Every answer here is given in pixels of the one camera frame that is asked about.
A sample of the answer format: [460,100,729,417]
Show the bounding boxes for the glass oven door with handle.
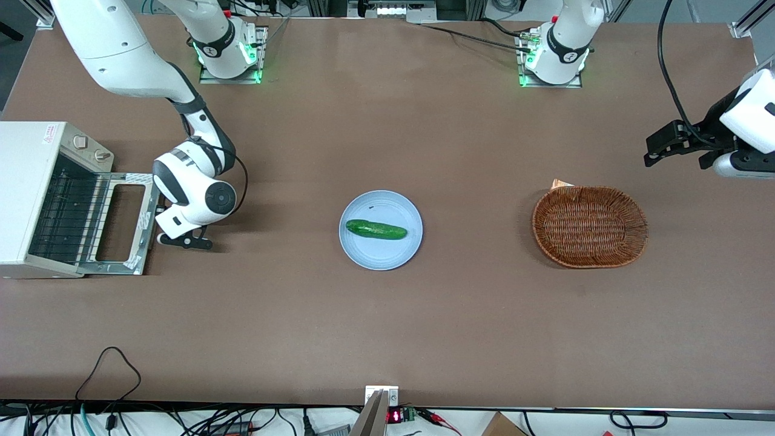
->
[77,172,162,277]

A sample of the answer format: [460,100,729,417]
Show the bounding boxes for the white toaster oven body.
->
[0,121,116,280]

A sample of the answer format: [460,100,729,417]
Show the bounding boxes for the brown woven wicker basket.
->
[532,185,649,269]

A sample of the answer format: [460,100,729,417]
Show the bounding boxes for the green cucumber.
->
[345,219,409,241]

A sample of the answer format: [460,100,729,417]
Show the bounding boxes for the light blue round plate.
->
[338,190,424,271]

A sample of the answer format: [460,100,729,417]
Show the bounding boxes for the black power adapter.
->
[206,421,254,436]

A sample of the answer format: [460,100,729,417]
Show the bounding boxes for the red alligator clip leads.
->
[417,408,462,436]

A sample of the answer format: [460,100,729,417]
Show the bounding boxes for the brown cardboard box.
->
[481,412,529,436]

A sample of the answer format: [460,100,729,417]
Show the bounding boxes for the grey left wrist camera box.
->
[713,150,775,180]

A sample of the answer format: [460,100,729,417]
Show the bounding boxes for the black left arm hanging cable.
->
[657,0,730,150]

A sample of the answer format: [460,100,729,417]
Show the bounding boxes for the black right arm wrist cable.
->
[189,136,249,214]

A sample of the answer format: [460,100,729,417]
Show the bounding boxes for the aluminium frame profile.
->
[728,0,775,41]

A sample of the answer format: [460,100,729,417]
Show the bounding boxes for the wire oven rack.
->
[27,168,111,265]

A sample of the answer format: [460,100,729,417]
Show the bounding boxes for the black looped table cable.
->
[75,346,142,404]

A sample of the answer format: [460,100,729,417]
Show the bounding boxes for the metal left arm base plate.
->
[516,27,585,89]

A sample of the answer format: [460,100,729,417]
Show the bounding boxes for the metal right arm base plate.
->
[199,24,268,85]

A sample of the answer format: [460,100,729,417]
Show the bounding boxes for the black cable to arm base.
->
[418,18,536,54]

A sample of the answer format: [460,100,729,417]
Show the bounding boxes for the grey aluminium camera beam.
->
[349,391,389,436]

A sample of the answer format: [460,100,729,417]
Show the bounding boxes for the white metal clamp bracket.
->
[364,385,400,408]

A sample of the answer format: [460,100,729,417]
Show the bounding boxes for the black coiled floor cable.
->
[608,410,669,430]

